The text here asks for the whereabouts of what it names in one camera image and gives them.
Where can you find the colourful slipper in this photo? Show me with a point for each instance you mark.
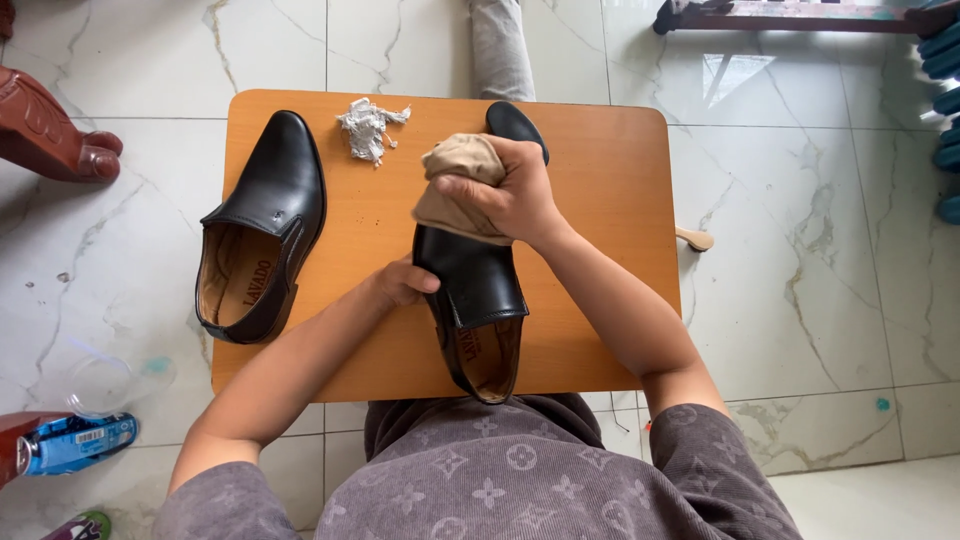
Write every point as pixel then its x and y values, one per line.
pixel 82 527

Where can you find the clear plastic lid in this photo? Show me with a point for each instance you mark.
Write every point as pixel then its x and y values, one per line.
pixel 112 382

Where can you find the person's right hand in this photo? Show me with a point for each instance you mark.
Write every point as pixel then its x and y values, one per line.
pixel 521 199

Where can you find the black leather shoe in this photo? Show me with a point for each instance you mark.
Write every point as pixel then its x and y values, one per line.
pixel 281 187
pixel 474 281

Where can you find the person's grey patterned shirt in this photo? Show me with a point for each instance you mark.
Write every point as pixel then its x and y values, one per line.
pixel 525 480

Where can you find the blue plastic chair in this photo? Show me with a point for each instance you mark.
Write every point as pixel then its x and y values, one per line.
pixel 946 112

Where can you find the beige polishing cloth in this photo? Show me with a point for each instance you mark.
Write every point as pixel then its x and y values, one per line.
pixel 459 159

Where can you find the blue drink can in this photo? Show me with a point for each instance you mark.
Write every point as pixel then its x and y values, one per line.
pixel 79 444

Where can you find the carved red-brown furniture leg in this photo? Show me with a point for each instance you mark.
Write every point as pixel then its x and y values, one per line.
pixel 45 131

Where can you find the crumpled white paper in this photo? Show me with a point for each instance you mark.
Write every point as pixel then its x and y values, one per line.
pixel 367 129

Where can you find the person's grey trouser leg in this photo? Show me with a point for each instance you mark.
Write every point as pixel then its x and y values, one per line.
pixel 501 52

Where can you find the person's left hand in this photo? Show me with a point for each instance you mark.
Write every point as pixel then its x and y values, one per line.
pixel 396 286

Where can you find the red-brown wooden furniture piece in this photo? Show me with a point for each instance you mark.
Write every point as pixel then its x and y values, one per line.
pixel 19 442

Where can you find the dark wooden bench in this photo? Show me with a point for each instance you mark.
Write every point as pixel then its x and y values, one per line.
pixel 787 16

